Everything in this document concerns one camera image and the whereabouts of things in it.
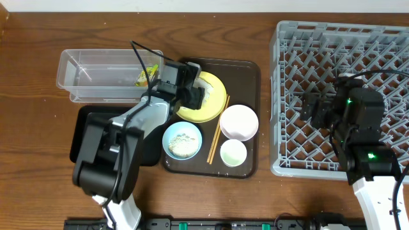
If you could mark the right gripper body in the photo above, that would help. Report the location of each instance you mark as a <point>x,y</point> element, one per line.
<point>315,107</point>

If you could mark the light blue bowl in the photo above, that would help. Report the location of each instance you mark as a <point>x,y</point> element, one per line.
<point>181,127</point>

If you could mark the green snack wrapper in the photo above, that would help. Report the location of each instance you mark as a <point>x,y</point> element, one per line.
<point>151,72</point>

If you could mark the pink bowl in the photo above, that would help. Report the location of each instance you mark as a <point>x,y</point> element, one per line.
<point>239,122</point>

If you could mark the white cup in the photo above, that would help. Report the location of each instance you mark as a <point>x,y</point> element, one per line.
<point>233,153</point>

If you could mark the white napkin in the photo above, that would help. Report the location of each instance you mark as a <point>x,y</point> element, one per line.
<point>208,89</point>

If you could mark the rice pile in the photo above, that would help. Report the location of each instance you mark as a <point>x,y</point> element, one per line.
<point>183,146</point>

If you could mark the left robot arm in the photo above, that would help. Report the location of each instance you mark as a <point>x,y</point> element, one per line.
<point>112,146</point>

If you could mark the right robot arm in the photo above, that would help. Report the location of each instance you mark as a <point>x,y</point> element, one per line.
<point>353,118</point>

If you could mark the grey dishwasher rack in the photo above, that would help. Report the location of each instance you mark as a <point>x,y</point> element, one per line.
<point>307,57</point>

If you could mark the yellow plate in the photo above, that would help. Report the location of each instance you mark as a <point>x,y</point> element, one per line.
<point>213,107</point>

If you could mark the wooden chopstick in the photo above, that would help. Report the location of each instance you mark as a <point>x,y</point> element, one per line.
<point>220,134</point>
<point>217,131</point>

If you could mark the black plastic tray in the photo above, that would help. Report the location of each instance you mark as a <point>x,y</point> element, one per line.
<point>152,148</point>

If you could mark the clear plastic bin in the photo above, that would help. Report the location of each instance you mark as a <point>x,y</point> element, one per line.
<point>104,75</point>

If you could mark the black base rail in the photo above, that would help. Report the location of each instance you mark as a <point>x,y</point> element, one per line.
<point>166,224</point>

